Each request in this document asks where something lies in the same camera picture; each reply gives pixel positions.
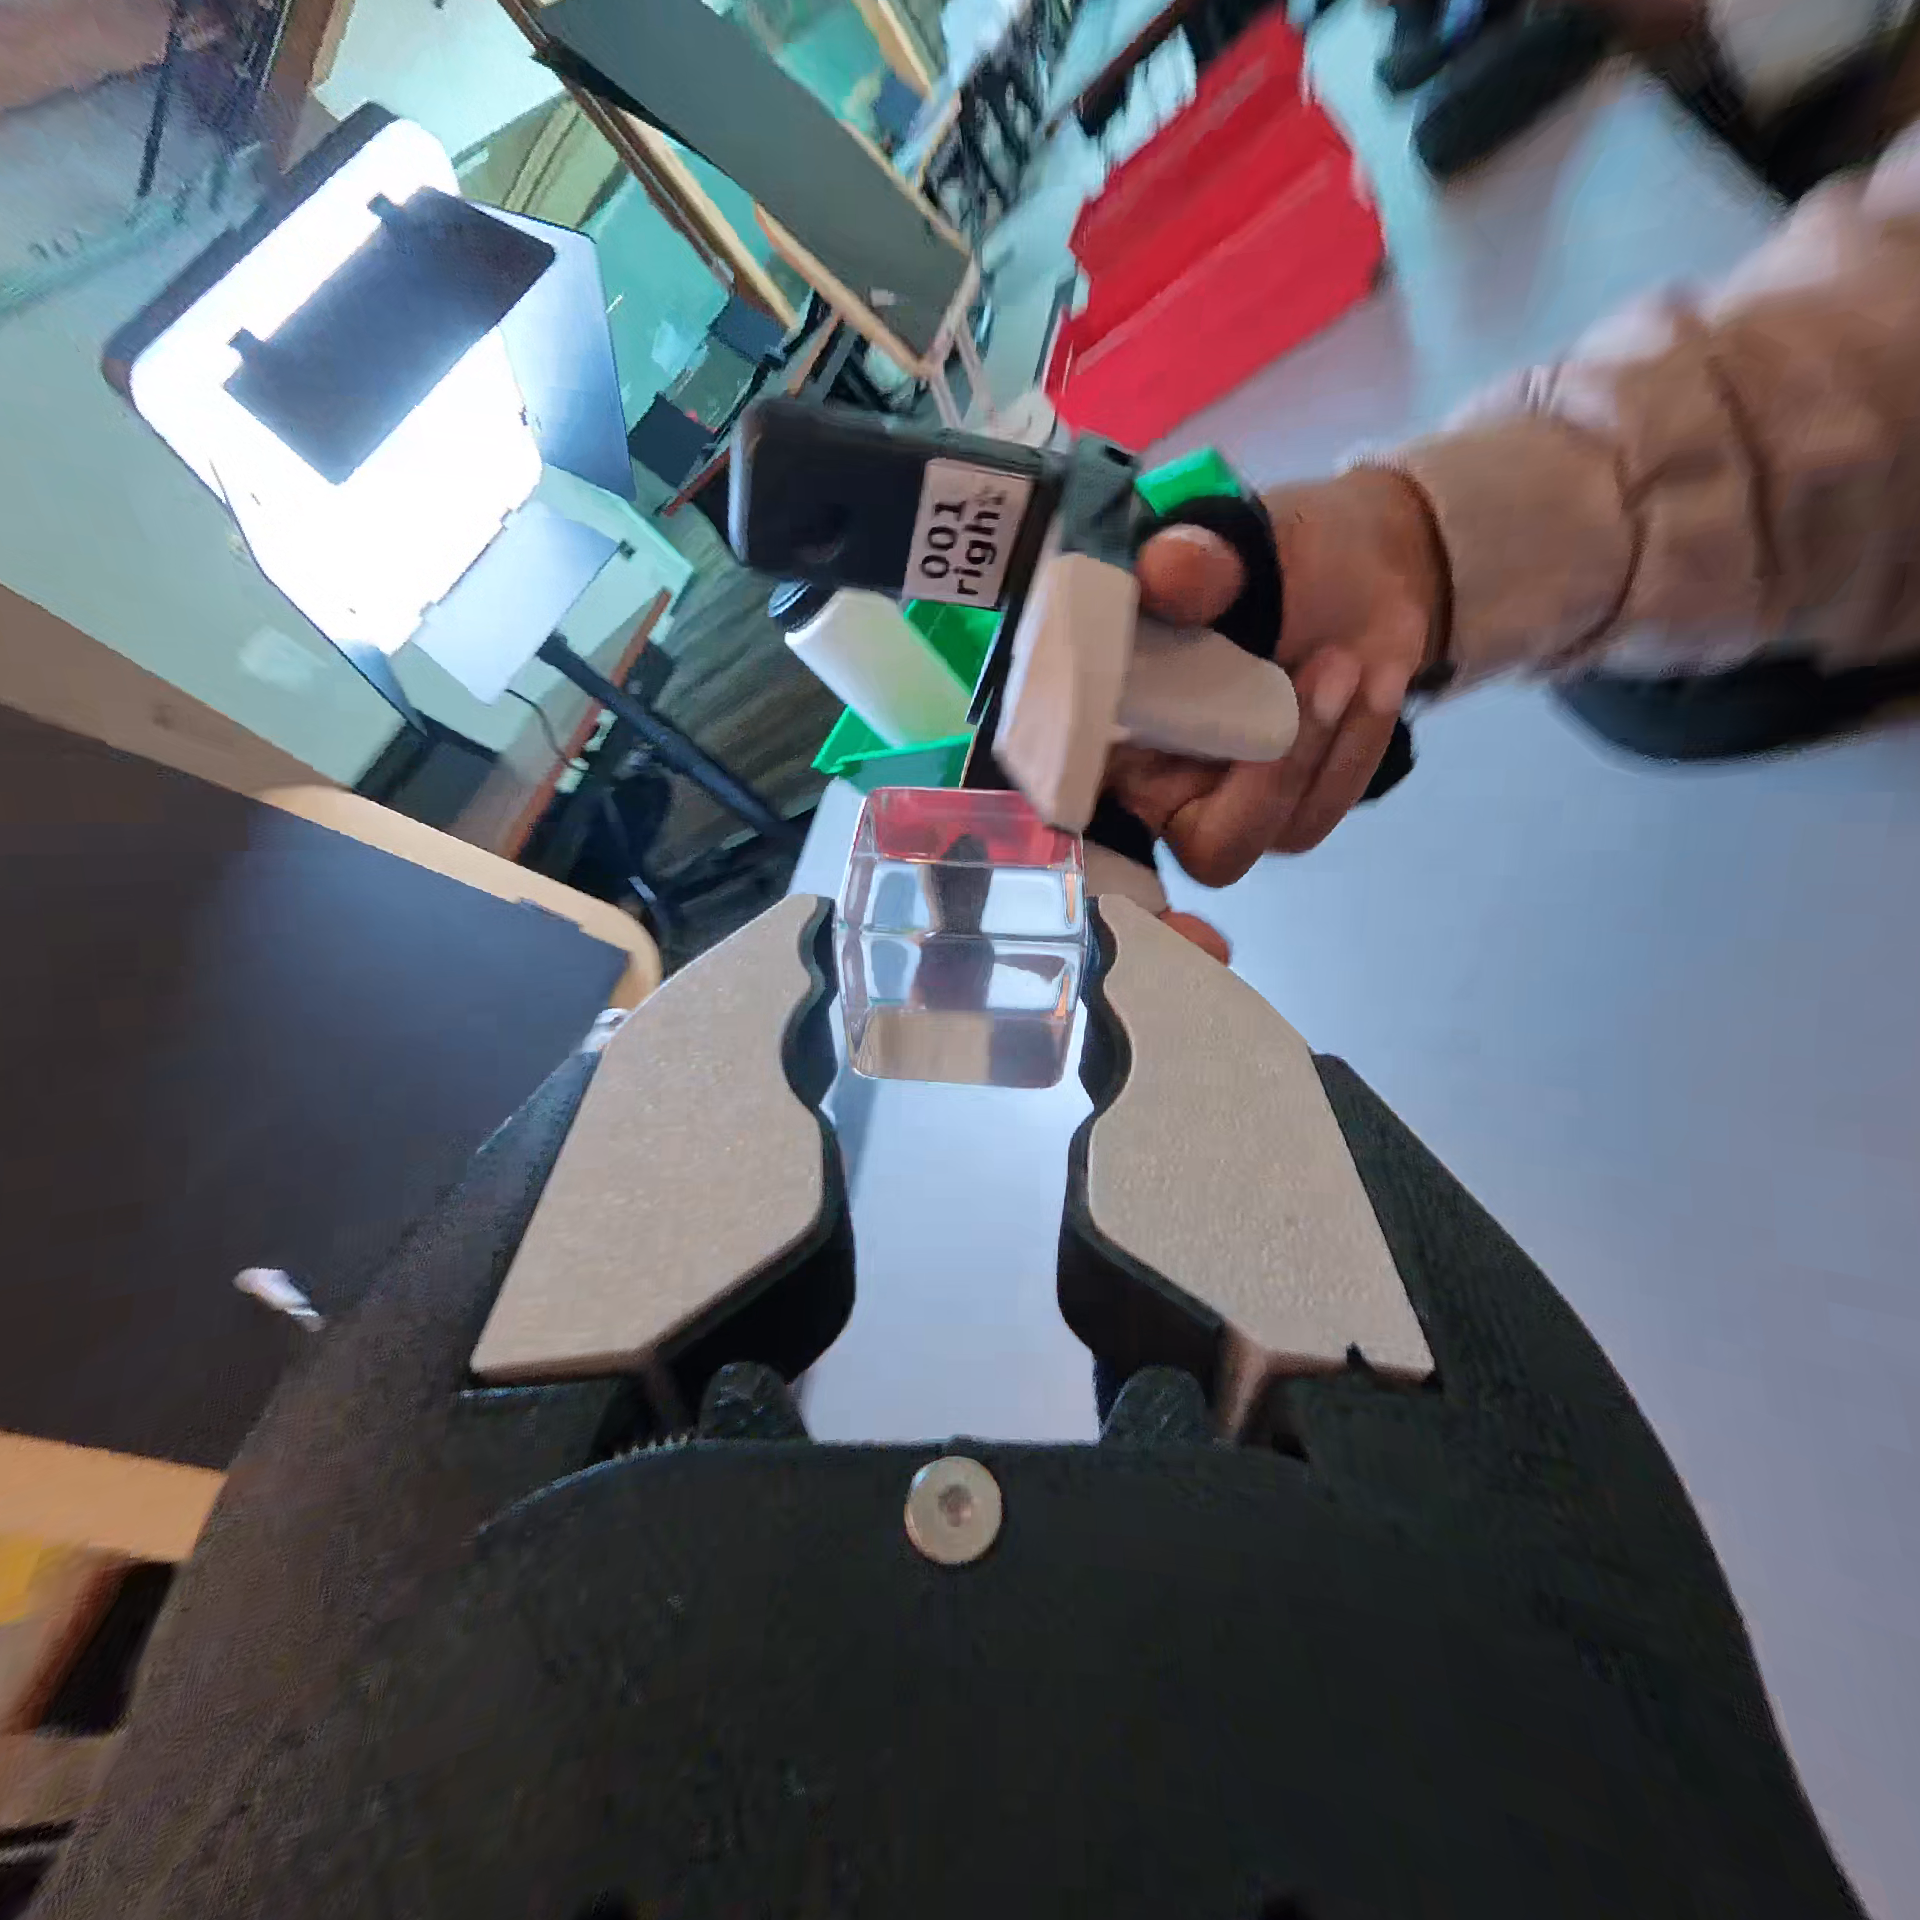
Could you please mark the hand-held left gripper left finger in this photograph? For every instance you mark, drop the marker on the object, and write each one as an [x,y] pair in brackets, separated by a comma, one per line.
[661,1171]

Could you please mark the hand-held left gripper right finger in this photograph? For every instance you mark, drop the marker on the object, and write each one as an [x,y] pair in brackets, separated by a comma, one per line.
[1245,1184]

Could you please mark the clear acrylic cube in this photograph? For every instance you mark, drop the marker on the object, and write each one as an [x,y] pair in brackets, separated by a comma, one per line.
[960,960]

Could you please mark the person's right forearm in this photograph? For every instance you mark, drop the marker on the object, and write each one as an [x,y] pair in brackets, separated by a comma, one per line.
[1650,480]

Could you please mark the person's right hand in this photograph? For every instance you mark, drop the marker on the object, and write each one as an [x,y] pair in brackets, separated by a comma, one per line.
[1350,630]

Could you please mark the white cylindrical bottle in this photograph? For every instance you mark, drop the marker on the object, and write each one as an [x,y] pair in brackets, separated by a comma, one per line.
[884,669]

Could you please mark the green plastic bin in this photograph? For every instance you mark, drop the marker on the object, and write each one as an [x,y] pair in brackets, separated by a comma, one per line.
[884,751]

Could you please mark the black light stand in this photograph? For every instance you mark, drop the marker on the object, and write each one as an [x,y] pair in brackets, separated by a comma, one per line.
[645,729]

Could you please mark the black board panel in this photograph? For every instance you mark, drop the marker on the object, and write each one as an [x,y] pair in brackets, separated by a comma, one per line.
[750,121]

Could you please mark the red plastic bin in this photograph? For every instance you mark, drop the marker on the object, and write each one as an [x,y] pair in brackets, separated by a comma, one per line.
[1200,180]
[1231,331]

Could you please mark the black board on table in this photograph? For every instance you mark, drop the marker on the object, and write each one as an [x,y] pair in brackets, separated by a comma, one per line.
[224,1051]

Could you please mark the lit softbox light panel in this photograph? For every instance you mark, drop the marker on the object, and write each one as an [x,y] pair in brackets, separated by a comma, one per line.
[374,524]

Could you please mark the black shoe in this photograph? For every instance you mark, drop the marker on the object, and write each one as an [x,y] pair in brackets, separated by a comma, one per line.
[1500,104]

